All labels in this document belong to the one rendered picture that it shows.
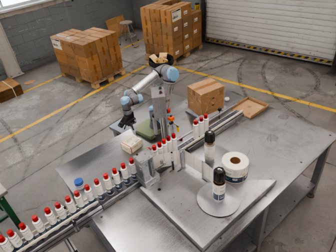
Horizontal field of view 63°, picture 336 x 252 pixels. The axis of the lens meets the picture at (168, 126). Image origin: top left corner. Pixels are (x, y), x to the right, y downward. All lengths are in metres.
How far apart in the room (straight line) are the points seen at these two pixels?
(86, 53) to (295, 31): 4.07
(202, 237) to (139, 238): 0.42
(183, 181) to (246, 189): 0.47
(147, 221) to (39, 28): 6.10
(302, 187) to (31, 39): 6.35
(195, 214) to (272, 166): 0.81
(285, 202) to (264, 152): 0.66
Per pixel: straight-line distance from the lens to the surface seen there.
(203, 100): 2.79
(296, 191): 3.13
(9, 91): 6.19
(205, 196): 2.07
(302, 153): 2.62
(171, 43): 6.00
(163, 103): 2.07
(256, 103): 3.18
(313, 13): 6.12
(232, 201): 2.05
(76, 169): 2.58
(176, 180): 2.19
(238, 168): 2.09
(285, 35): 6.37
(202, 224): 1.94
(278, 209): 2.93
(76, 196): 2.03
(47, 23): 7.54
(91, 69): 5.52
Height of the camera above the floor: 2.49
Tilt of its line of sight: 36 degrees down
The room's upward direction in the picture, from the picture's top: 6 degrees counter-clockwise
